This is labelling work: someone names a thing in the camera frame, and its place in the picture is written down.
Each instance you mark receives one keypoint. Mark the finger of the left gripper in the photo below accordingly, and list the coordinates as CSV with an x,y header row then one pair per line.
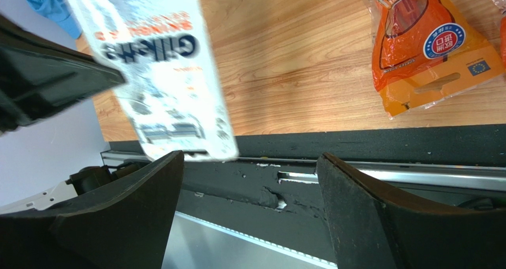
x,y
40,79

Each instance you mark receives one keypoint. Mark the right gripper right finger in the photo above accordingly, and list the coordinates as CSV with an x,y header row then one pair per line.
x,y
373,224

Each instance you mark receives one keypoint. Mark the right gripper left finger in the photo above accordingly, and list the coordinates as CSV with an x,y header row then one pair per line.
x,y
123,224

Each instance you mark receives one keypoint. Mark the white Gillette razor pack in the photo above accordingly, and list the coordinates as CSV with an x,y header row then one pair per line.
x,y
172,96

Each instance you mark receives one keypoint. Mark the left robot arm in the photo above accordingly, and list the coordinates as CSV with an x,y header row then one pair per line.
x,y
86,180

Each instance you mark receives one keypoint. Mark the blue bucket hat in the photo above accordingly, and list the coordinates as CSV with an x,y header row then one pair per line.
x,y
58,12

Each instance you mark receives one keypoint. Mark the orange razor bag left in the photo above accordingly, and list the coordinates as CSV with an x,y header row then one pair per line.
x,y
424,52

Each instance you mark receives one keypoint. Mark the aluminium rail frame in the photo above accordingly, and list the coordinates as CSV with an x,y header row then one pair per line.
x,y
274,206

